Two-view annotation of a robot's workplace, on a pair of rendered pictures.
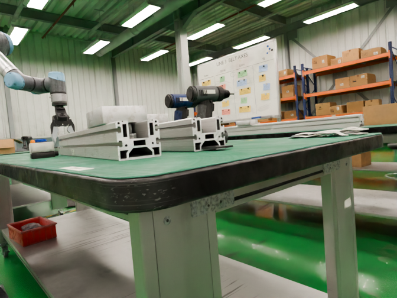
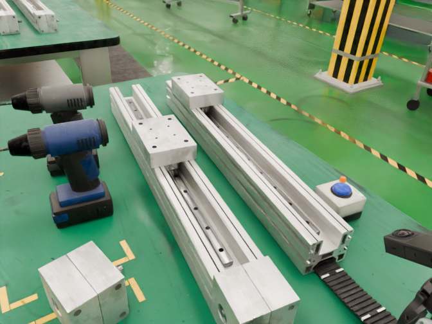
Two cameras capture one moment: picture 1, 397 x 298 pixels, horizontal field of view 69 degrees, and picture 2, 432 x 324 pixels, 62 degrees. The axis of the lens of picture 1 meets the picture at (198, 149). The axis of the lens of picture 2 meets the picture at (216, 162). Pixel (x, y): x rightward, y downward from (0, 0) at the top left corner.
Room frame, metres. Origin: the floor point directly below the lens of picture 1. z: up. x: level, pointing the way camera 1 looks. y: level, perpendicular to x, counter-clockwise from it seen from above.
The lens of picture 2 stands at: (1.80, 0.41, 1.33)
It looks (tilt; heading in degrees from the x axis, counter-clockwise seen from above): 34 degrees down; 187
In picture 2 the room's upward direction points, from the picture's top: 3 degrees clockwise
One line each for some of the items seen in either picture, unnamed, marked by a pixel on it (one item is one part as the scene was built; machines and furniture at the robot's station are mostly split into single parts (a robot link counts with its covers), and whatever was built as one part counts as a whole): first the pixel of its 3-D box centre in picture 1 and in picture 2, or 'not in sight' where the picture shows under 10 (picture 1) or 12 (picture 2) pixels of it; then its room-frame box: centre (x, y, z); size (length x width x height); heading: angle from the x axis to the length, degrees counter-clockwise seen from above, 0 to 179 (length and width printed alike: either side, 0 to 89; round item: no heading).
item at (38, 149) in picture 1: (44, 149); (335, 202); (1.14, 0.60, 0.81); 0.10 x 0.08 x 0.06; 123
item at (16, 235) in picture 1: (32, 230); not in sight; (1.91, 1.15, 0.27); 0.31 x 0.21 x 0.10; 47
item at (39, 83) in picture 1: (38, 86); not in sight; (1.49, 0.78, 1.13); 0.11 x 0.11 x 0.08; 73
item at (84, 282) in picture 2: not in sight; (92, 288); (1.46, 0.18, 0.83); 0.11 x 0.10 x 0.10; 143
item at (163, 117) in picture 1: (145, 125); (162, 144); (1.08, 0.19, 0.87); 0.16 x 0.11 x 0.07; 33
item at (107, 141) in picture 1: (93, 142); (231, 146); (0.97, 0.35, 0.82); 0.80 x 0.10 x 0.09; 33
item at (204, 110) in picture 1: (214, 115); (54, 130); (1.10, -0.07, 0.89); 0.20 x 0.08 x 0.22; 119
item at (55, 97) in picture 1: (58, 99); not in sight; (1.48, 0.68, 1.06); 0.08 x 0.08 x 0.05
